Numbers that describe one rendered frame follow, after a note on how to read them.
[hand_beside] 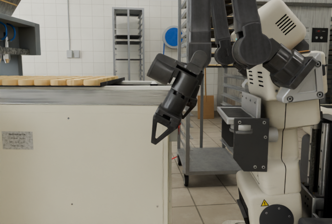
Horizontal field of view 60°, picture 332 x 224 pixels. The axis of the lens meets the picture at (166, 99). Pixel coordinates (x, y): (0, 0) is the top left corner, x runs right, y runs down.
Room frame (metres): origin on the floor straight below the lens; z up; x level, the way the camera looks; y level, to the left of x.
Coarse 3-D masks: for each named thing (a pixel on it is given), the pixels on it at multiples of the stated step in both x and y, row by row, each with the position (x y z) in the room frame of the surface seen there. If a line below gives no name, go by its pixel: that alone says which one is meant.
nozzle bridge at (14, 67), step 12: (0, 24) 1.33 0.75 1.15; (12, 24) 1.37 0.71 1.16; (24, 24) 1.37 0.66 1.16; (36, 24) 1.48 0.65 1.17; (0, 36) 1.32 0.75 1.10; (12, 36) 1.42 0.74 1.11; (24, 36) 1.47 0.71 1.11; (36, 36) 1.48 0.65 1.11; (0, 48) 1.24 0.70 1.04; (12, 48) 1.32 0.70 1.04; (24, 48) 1.47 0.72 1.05; (36, 48) 1.47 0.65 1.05; (12, 60) 1.49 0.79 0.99; (0, 72) 1.49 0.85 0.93; (12, 72) 1.49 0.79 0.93
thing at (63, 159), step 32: (0, 128) 0.98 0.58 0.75; (32, 128) 0.98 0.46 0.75; (64, 128) 0.97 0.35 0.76; (96, 128) 0.97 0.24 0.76; (128, 128) 0.96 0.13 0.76; (160, 128) 0.95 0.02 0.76; (0, 160) 0.99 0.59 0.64; (32, 160) 0.98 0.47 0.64; (64, 160) 0.97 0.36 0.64; (96, 160) 0.97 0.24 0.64; (128, 160) 0.96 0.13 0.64; (160, 160) 0.95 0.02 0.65; (0, 192) 0.99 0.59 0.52; (32, 192) 0.98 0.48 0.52; (64, 192) 0.97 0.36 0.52; (96, 192) 0.97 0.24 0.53; (128, 192) 0.96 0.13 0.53; (160, 192) 0.95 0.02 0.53
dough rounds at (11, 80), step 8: (0, 80) 1.00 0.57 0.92; (8, 80) 0.98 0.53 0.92; (16, 80) 0.99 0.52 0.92; (24, 80) 0.97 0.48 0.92; (32, 80) 0.99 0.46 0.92; (40, 80) 0.97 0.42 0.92; (48, 80) 0.99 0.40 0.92; (56, 80) 0.97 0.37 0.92; (64, 80) 0.98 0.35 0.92; (72, 80) 0.96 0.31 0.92; (80, 80) 0.98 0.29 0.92; (88, 80) 0.96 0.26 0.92; (96, 80) 0.97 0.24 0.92; (104, 80) 1.09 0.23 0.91
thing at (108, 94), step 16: (0, 96) 1.00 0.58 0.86; (16, 96) 0.99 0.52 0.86; (32, 96) 0.99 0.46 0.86; (48, 96) 0.99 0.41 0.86; (64, 96) 0.98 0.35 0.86; (80, 96) 0.98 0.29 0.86; (96, 96) 0.98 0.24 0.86; (112, 96) 0.97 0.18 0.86; (128, 96) 0.97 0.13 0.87; (144, 96) 0.97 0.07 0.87; (160, 96) 0.97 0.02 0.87
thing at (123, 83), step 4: (112, 84) 1.27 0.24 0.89; (116, 84) 1.27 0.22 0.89; (120, 84) 1.27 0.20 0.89; (124, 84) 1.27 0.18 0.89; (128, 84) 1.26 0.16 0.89; (132, 84) 1.26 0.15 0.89; (136, 84) 1.26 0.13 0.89; (140, 84) 1.26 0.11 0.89; (144, 84) 1.26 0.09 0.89; (148, 84) 1.26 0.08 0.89; (160, 84) 1.26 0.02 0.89; (168, 84) 1.25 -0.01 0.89
